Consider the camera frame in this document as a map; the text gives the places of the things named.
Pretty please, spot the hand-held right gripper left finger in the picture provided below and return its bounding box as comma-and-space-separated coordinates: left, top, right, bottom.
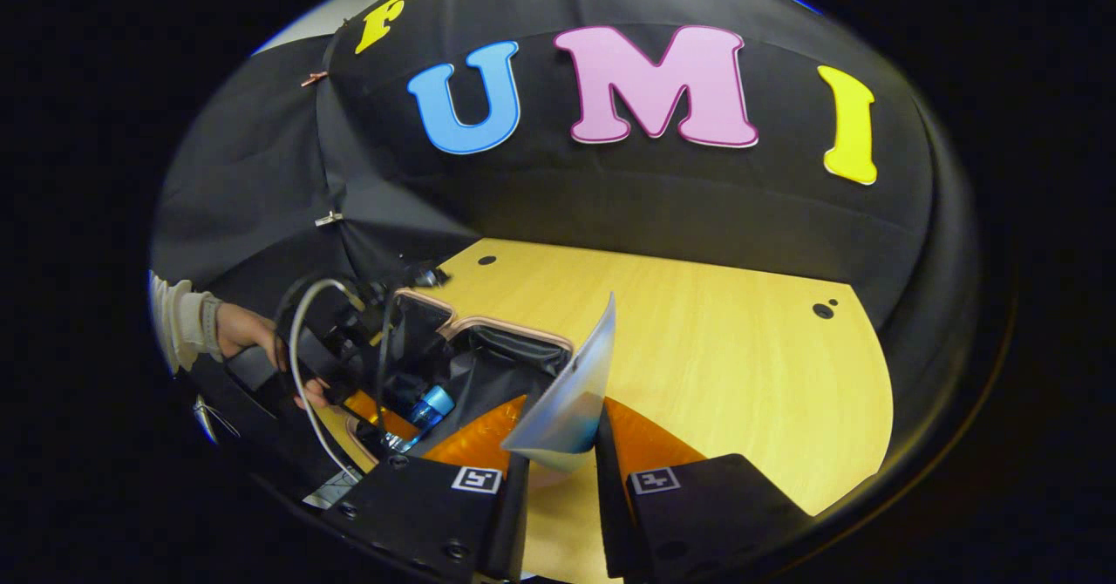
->
327, 392, 530, 583

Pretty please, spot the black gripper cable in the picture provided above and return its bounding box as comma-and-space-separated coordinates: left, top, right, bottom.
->
375, 292, 411, 454

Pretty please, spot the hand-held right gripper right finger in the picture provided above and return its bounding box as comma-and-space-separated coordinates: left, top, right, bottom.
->
595, 397, 816, 581

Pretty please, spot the pale blue squeeze tube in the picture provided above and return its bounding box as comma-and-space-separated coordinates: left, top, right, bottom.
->
501, 292, 617, 473

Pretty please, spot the clear bottle with blue cap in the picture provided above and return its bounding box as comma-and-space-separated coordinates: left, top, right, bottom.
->
384, 384, 456, 454

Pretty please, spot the black backdrop cloth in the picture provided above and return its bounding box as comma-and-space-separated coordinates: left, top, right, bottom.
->
150, 0, 982, 480

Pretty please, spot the grey wristwatch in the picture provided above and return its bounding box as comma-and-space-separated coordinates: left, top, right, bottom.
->
199, 295, 226, 358

